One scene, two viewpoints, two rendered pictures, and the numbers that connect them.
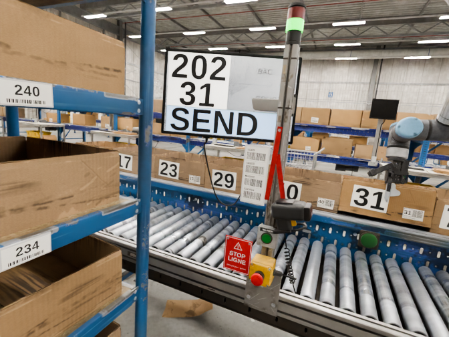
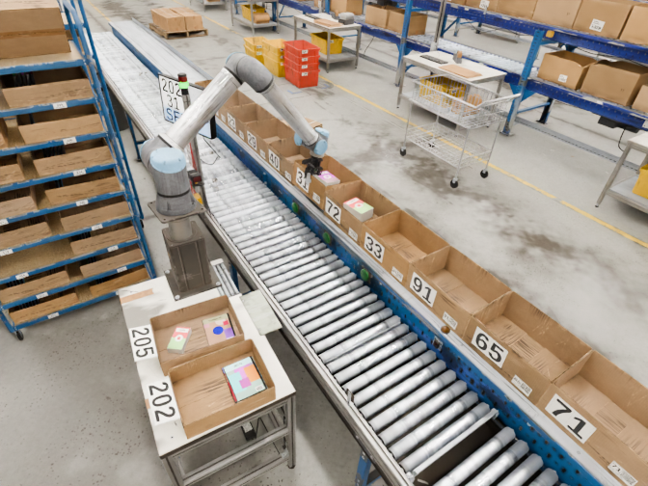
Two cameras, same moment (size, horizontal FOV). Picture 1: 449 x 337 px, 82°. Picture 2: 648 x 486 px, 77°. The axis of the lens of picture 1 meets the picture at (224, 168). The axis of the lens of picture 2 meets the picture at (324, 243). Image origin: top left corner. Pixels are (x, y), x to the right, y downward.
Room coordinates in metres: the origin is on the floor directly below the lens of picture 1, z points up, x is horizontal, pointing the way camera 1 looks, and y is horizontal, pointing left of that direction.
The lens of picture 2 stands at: (-0.71, -2.14, 2.38)
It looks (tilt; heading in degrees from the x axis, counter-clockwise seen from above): 39 degrees down; 32
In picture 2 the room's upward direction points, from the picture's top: 3 degrees clockwise
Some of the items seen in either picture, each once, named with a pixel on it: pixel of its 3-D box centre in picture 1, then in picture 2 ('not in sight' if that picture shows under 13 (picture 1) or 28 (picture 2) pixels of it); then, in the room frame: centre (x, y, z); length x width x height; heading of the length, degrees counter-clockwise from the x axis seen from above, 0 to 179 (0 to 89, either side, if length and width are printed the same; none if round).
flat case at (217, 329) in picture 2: not in sight; (219, 331); (0.13, -1.03, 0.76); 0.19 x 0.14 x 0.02; 58
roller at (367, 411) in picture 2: not in sight; (404, 388); (0.40, -1.91, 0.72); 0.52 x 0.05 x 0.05; 157
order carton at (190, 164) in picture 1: (190, 168); (251, 121); (1.81, 0.24, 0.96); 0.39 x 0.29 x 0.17; 67
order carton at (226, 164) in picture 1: (242, 176); (272, 139); (1.65, -0.12, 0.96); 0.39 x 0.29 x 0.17; 67
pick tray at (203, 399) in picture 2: not in sight; (222, 384); (-0.09, -1.27, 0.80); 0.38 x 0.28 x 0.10; 152
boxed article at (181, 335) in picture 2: not in sight; (179, 339); (-0.03, -0.92, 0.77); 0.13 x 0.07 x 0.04; 30
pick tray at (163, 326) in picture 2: not in sight; (198, 332); (0.04, -0.98, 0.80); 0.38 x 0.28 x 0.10; 151
